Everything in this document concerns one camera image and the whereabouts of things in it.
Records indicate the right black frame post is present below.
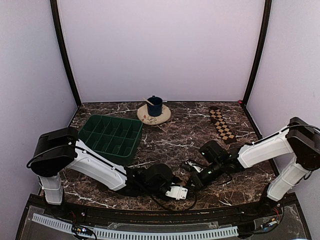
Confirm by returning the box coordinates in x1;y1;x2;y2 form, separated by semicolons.
241;0;273;108

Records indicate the dark blue mug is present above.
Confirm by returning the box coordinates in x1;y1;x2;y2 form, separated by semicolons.
147;95;163;117

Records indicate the left camera black cable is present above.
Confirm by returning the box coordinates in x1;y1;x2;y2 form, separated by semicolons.
149;192;197;212

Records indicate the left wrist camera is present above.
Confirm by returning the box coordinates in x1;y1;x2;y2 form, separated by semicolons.
165;185;188;200

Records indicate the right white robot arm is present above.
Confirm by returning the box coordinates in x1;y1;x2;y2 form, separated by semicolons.
188;117;320;217

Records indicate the green divided plastic tray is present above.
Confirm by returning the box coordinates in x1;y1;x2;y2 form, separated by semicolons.
78;115;143;166

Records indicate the beige floral round mat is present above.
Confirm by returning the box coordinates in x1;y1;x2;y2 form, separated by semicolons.
136;103;172;125

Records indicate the brown black checkered sock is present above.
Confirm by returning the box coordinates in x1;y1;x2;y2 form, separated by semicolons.
209;106;237;144

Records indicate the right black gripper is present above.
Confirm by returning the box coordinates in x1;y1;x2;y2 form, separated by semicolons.
187;160;224;192

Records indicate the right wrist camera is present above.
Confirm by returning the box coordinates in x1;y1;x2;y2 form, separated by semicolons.
180;160;203;173

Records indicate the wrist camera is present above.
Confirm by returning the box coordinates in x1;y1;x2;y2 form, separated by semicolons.
165;185;188;200
180;160;203;173

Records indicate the black front rail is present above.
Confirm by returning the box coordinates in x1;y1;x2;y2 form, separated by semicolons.
64;202;261;224

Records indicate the left black frame post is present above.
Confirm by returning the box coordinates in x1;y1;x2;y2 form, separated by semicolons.
49;0;82;108

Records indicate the black frame post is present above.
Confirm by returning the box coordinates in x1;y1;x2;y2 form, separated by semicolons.
49;0;82;108
241;0;273;108

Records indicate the plain brown sock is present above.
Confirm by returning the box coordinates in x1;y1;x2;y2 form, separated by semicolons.
179;177;192;186

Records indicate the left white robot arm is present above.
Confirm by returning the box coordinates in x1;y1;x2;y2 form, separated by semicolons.
26;127;188;218

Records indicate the white slotted cable duct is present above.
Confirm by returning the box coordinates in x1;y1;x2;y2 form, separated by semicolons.
31;213;239;240

